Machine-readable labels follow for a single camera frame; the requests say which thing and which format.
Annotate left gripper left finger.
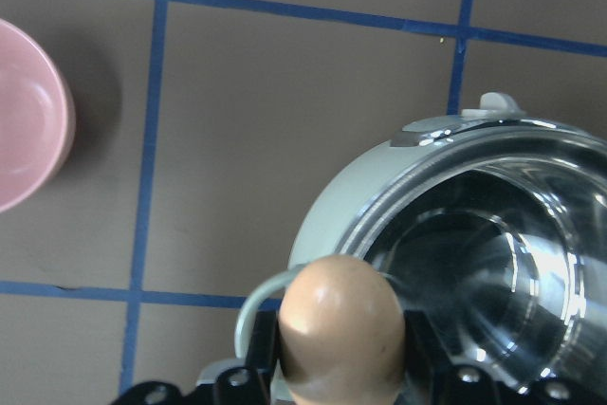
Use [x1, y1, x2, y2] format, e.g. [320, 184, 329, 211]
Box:
[114, 312, 280, 404]

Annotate pink bowl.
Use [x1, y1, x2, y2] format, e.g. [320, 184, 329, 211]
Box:
[1, 20, 76, 212]

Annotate brown egg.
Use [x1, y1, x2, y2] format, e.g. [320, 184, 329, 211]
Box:
[279, 255, 405, 404]

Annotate white cooking pot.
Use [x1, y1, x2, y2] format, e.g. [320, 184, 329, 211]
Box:
[234, 93, 606, 397]

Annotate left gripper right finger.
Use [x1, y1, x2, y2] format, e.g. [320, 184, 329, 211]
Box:
[402, 310, 606, 405]

